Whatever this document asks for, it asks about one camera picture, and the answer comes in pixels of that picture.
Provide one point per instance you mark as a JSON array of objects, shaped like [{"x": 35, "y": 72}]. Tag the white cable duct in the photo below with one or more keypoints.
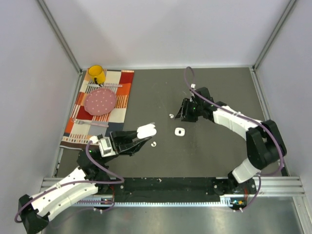
[{"x": 101, "y": 202}]

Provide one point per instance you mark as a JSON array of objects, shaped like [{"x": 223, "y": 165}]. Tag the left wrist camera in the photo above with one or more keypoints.
[{"x": 104, "y": 144}]

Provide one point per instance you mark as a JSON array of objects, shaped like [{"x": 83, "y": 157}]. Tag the pink polka dot plate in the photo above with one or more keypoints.
[{"x": 100, "y": 101}]

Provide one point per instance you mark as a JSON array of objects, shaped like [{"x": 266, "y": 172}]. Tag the white charging case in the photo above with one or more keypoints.
[
  {"x": 148, "y": 130},
  {"x": 180, "y": 132}
]

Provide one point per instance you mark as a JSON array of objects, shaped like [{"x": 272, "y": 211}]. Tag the patchwork orange placemat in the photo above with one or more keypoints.
[{"x": 76, "y": 136}]

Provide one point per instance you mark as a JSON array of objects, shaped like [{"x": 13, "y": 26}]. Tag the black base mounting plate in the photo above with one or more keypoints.
[{"x": 177, "y": 189}]

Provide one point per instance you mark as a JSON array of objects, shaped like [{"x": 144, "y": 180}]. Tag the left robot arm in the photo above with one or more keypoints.
[{"x": 90, "y": 177}]

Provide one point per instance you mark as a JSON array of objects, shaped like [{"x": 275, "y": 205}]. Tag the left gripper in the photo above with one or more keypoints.
[{"x": 123, "y": 143}]

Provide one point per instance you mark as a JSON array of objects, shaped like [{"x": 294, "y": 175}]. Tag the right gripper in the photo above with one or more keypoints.
[{"x": 184, "y": 114}]

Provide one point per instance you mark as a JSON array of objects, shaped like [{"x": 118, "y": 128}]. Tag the yellow mug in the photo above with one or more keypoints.
[{"x": 97, "y": 74}]

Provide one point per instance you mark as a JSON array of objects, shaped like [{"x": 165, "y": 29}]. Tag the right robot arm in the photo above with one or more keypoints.
[{"x": 264, "y": 142}]

